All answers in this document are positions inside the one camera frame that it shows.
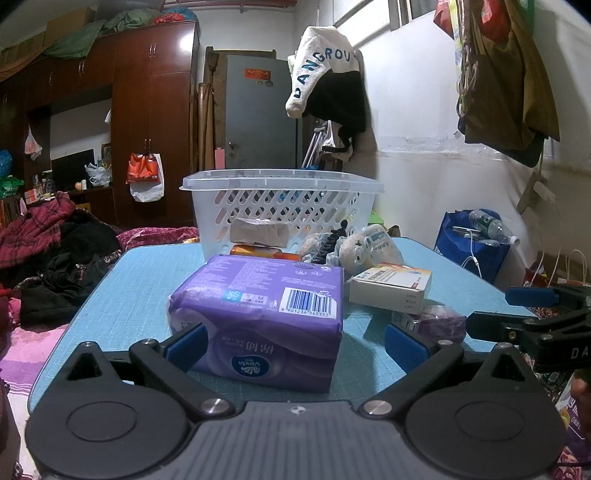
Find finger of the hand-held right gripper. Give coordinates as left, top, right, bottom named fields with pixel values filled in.
left=505, top=282, right=591, bottom=308
left=466, top=311, right=532, bottom=345

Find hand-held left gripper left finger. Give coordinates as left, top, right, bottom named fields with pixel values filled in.
left=64, top=322, right=235, bottom=422

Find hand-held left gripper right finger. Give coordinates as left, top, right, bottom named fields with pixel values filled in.
left=359, top=322, right=533, bottom=422

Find purple tissue pack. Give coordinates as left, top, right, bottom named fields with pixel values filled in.
left=167, top=254, right=346, bottom=394

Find white plastic basket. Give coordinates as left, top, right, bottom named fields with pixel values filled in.
left=180, top=169, right=385, bottom=259

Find small purple packet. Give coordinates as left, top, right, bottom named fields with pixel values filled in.
left=392, top=302, right=468, bottom=345

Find white medicine box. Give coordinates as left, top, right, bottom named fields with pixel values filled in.
left=348, top=261, right=433, bottom=315

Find blue fabric bag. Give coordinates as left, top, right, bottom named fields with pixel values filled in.
left=434, top=210, right=511, bottom=283

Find clear water bottle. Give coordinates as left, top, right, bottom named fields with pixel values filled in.
left=468, top=209, right=521, bottom=247

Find white plush toy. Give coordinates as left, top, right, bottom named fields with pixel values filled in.
left=333, top=225, right=405, bottom=274

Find maroon floral blanket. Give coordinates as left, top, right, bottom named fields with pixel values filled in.
left=115, top=225, right=202, bottom=253

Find orange tube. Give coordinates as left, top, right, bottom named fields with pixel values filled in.
left=229, top=244, right=302, bottom=262

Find black hair clip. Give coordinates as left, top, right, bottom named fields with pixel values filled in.
left=314, top=220, right=350, bottom=267

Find brown wrapped parcel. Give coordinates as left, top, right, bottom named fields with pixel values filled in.
left=229, top=217, right=291, bottom=247

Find grey fluffy ball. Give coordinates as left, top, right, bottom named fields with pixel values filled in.
left=299, top=233, right=324, bottom=262

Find pink patterned bed sheet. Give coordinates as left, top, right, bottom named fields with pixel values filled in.
left=0, top=318, right=71, bottom=480

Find pile of dark clothes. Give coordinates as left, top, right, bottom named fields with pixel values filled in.
left=0, top=191, right=123, bottom=326

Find red and white plastic bag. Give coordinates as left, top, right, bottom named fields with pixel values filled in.
left=126, top=152, right=166, bottom=203

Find olive hanging bag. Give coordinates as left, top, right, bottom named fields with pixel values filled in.
left=456, top=0, right=562, bottom=168

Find black monitor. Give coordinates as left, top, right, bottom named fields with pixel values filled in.
left=51, top=148, right=97, bottom=191

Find black white striped garment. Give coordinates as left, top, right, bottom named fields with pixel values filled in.
left=301, top=119, right=354, bottom=169

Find wooden planks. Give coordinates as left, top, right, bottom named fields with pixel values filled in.
left=198, top=46, right=227, bottom=172

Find grey metal door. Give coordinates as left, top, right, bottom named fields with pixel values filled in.
left=225, top=55, right=304, bottom=171

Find brown wooden wardrobe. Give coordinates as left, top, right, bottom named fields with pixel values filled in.
left=0, top=21, right=202, bottom=232

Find small white hanging bag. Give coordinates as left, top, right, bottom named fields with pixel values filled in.
left=24, top=127, right=44, bottom=161

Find red hanging bag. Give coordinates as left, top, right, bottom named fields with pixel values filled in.
left=433, top=0, right=462, bottom=40

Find white printed hoodie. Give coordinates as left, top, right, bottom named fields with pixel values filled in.
left=286, top=25, right=362, bottom=119

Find green cloth bundle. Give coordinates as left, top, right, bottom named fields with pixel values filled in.
left=43, top=8, right=160, bottom=59

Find white charging cable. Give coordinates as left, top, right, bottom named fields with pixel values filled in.
left=455, top=227, right=486, bottom=278

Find wooden wall bracket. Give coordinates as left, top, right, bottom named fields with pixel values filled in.
left=516, top=168, right=557, bottom=216

